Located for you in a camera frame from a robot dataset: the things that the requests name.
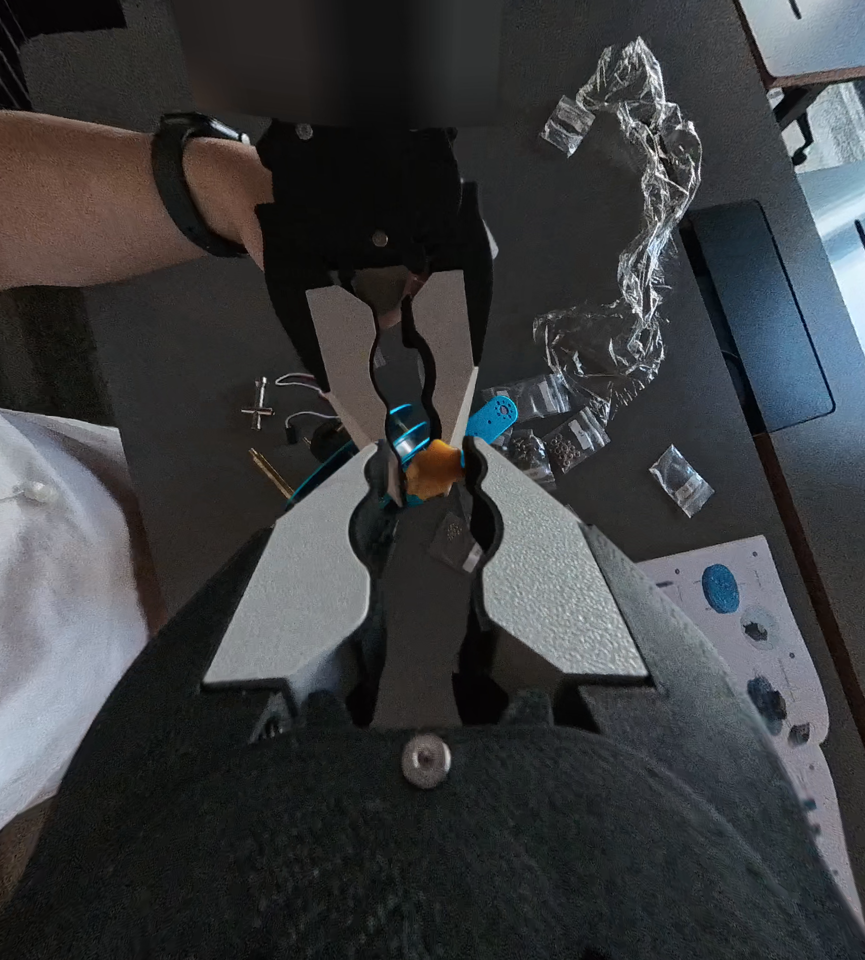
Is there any small clear plastic bag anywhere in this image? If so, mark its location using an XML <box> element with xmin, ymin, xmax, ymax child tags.
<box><xmin>648</xmin><ymin>444</ymin><xmax>716</xmax><ymax>517</ymax></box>
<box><xmin>481</xmin><ymin>372</ymin><xmax>573</xmax><ymax>423</ymax></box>
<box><xmin>539</xmin><ymin>96</ymin><xmax>593</xmax><ymax>157</ymax></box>

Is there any person's left forearm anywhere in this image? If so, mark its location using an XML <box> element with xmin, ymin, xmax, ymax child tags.
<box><xmin>0</xmin><ymin>108</ymin><xmax>201</xmax><ymax>297</ymax></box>

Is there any metal cross wrench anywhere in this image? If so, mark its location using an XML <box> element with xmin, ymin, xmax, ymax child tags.
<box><xmin>241</xmin><ymin>377</ymin><xmax>285</xmax><ymax>436</ymax></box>

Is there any grey desk wooden edge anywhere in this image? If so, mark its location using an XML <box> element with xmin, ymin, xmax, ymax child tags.
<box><xmin>732</xmin><ymin>0</ymin><xmax>865</xmax><ymax>91</ymax></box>

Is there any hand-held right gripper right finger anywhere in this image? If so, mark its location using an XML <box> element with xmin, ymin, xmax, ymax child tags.
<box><xmin>463</xmin><ymin>437</ymin><xmax>651</xmax><ymax>693</ymax></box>

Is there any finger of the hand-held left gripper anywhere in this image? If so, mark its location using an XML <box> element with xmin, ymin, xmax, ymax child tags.
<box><xmin>401</xmin><ymin>268</ymin><xmax>482</xmax><ymax>444</ymax></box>
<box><xmin>305</xmin><ymin>283</ymin><xmax>398</xmax><ymax>453</ymax></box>

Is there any pale teal desk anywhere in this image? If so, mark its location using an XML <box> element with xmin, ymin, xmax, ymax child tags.
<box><xmin>800</xmin><ymin>161</ymin><xmax>865</xmax><ymax>369</ymax></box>

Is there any person's white shirt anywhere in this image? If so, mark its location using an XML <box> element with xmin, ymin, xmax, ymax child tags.
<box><xmin>0</xmin><ymin>386</ymin><xmax>155</xmax><ymax>877</ymax></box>

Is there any blue perforated metal bracket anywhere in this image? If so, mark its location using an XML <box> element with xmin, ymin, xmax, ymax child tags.
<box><xmin>466</xmin><ymin>396</ymin><xmax>525</xmax><ymax>453</ymax></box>

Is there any white wire black plug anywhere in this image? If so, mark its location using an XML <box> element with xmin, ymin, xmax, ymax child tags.
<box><xmin>284</xmin><ymin>411</ymin><xmax>338</xmax><ymax>447</ymax></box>

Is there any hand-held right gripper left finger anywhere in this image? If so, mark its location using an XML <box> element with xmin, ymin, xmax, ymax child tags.
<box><xmin>202</xmin><ymin>441</ymin><xmax>404</xmax><ymax>708</ymax></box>

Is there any printed instruction sheet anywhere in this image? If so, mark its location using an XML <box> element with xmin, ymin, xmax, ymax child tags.
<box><xmin>638</xmin><ymin>534</ymin><xmax>865</xmax><ymax>924</ymax></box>

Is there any clear bag of screws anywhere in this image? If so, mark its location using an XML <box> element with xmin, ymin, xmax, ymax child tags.
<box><xmin>503</xmin><ymin>427</ymin><xmax>557</xmax><ymax>490</ymax></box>

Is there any blue metal toy robot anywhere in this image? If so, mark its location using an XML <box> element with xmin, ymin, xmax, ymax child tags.
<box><xmin>248</xmin><ymin>401</ymin><xmax>488</xmax><ymax>575</ymax></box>

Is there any orange-handled screwdriver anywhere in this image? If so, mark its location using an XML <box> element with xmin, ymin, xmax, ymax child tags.
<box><xmin>407</xmin><ymin>438</ymin><xmax>469</xmax><ymax>501</ymax></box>

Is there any person's left hand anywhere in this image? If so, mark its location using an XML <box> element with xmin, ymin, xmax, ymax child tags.
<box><xmin>183</xmin><ymin>141</ymin><xmax>276</xmax><ymax>262</ymax></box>

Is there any small black round part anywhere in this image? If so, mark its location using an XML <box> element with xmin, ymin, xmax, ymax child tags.
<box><xmin>311</xmin><ymin>420</ymin><xmax>355</xmax><ymax>462</ymax></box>

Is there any crumpled clear plastic wrap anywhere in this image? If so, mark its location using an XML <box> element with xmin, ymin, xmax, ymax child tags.
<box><xmin>532</xmin><ymin>37</ymin><xmax>704</xmax><ymax>406</ymax></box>

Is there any dark grey desk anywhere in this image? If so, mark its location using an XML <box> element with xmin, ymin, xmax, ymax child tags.
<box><xmin>20</xmin><ymin>0</ymin><xmax>865</xmax><ymax>849</ymax></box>

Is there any black desk cable cover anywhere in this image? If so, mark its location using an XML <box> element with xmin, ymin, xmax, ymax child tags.
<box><xmin>683</xmin><ymin>198</ymin><xmax>835</xmax><ymax>436</ymax></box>

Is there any black wristband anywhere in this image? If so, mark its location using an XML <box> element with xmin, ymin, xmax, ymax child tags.
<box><xmin>151</xmin><ymin>111</ymin><xmax>255</xmax><ymax>260</ymax></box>

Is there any clear bag of dark nuts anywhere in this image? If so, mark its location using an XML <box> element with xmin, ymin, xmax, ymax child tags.
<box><xmin>541</xmin><ymin>411</ymin><xmax>612</xmax><ymax>475</ymax></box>

